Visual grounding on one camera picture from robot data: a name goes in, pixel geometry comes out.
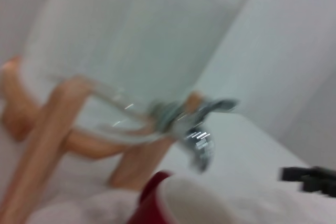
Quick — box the chrome faucet tap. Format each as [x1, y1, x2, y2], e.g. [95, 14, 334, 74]
[148, 98, 241, 175]

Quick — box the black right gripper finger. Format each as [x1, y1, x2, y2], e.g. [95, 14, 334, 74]
[279, 165, 336, 199]

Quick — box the red cup with white inside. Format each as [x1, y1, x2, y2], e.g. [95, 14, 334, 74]
[125, 170, 310, 224]

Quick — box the wooden dispenser stand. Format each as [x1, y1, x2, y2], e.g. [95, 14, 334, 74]
[0, 55, 205, 224]

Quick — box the clear glass water dispenser jar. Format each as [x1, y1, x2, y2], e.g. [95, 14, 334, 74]
[20, 0, 253, 141]

